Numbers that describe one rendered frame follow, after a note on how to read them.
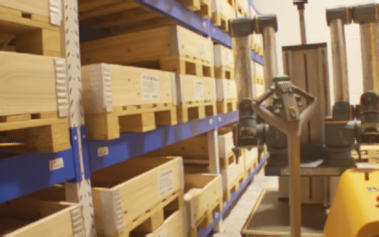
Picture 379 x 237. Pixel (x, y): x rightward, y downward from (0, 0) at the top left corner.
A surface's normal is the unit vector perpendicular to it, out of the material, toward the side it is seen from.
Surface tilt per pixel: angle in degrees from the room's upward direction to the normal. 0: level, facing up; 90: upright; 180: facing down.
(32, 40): 90
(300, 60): 90
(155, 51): 90
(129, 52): 90
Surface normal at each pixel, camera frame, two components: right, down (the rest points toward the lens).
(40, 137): -0.37, 0.07
